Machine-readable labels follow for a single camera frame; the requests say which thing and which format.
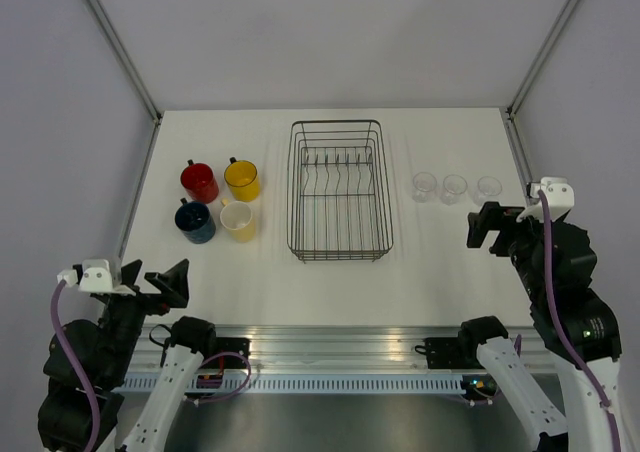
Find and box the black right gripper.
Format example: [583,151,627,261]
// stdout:
[466,198,556,300]

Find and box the aluminium mounting rail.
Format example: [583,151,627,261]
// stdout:
[129,325,555,374]

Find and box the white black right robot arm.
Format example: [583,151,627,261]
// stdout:
[456,200,625,451]

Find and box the right aluminium frame post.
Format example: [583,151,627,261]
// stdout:
[504,0,583,121]

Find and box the clear glass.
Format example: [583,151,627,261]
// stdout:
[441,174,468,205]
[412,172,438,203]
[474,176,503,206]

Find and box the white slotted cable duct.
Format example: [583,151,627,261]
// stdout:
[119,374,464,394]

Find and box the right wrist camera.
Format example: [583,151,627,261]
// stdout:
[516,177,575,223]

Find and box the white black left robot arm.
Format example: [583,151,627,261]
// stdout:
[38,259,218,451]

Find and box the pale yellow mug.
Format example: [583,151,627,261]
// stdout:
[220,199,256,243]

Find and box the black wire dish rack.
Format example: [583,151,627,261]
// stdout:
[286,119,394,263]

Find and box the blue mug black handle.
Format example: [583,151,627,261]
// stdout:
[174,198,216,245]

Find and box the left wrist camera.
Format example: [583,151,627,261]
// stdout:
[56,258,122,294]

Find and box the aluminium frame post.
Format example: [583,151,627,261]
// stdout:
[83,0,162,124]
[504,0,583,121]

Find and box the left aluminium frame post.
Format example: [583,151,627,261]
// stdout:
[83,0,162,124]

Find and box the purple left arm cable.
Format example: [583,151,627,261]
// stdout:
[51,279,101,451]

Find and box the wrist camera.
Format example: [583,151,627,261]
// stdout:
[56,258,122,294]
[516,177,575,223]

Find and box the yellow mug black handle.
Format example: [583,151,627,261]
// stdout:
[224,157,260,202]

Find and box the red mug black handle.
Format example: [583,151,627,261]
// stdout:
[180,159,219,204]

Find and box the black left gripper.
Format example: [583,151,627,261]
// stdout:
[101,256,190,381]

